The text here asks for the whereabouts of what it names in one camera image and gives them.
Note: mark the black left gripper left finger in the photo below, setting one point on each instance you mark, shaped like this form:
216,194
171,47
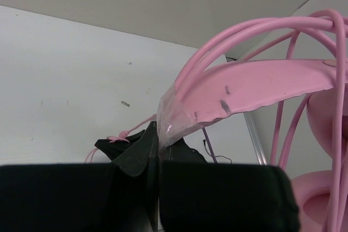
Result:
121,195

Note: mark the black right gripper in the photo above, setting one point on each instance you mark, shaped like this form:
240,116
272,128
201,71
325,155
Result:
119,147

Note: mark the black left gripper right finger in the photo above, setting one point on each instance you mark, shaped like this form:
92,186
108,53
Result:
195,195

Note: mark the pink headphones with cable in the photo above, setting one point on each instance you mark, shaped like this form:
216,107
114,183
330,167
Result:
298,63

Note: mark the near black headphones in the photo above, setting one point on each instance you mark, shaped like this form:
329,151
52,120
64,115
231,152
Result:
218,156

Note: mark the aluminium rail right side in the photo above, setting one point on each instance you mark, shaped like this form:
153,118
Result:
255,138

